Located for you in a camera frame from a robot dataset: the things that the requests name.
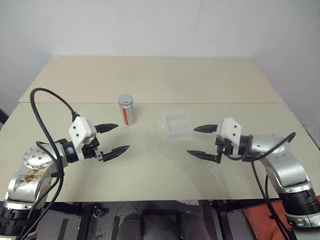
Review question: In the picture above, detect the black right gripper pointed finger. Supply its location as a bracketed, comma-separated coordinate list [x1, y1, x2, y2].
[192, 124, 218, 134]
[186, 149, 218, 161]

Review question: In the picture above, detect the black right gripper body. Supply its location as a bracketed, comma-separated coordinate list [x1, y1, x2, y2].
[214, 137, 235, 164]

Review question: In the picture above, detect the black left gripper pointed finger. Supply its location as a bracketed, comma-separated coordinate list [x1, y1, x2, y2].
[95, 122, 119, 134]
[101, 145, 131, 163]

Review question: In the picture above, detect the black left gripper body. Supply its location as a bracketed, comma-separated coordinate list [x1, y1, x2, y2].
[80, 136, 105, 162]

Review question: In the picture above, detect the silver red can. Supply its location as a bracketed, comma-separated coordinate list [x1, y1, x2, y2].
[117, 99, 139, 127]

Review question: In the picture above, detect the clear plastic tray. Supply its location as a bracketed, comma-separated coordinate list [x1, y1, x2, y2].
[162, 109, 195, 139]

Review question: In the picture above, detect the dark rounded shape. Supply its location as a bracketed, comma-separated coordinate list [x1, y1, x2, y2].
[116, 212, 144, 240]

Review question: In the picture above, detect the orange cloth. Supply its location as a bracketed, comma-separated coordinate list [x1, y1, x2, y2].
[241, 199, 295, 240]

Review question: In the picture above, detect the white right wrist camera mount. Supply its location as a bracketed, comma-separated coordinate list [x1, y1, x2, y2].
[215, 117, 243, 156]

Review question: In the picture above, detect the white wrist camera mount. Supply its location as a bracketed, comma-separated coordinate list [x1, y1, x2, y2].
[68, 116, 99, 165]
[215, 117, 243, 156]

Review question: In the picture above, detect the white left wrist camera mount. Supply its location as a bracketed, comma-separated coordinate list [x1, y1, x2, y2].
[68, 116, 99, 165]

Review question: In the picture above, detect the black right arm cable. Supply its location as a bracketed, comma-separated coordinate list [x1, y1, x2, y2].
[226, 131, 298, 240]

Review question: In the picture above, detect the black table frame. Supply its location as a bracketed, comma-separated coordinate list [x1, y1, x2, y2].
[37, 198, 298, 240]

